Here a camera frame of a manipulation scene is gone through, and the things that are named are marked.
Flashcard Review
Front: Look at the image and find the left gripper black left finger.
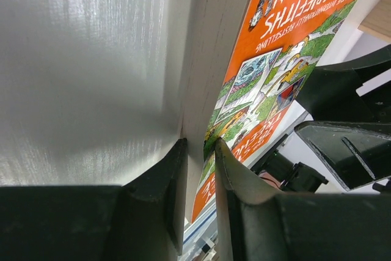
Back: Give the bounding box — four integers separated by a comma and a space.
1, 139, 188, 260

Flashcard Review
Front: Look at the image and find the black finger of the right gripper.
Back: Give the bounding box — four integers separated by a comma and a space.
298, 45, 390, 123

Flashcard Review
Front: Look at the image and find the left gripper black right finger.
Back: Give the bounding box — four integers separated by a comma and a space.
214, 139, 390, 260

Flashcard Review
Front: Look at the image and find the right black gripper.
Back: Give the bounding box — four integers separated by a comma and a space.
251, 121, 390, 193

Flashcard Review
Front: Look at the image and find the orange treehouse book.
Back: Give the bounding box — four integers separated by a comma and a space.
188, 0, 357, 222

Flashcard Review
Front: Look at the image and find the wooden two-tier shelf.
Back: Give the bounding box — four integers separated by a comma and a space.
358, 0, 391, 43

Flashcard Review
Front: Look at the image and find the aluminium mounting rail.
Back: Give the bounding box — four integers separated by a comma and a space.
179, 204, 217, 260

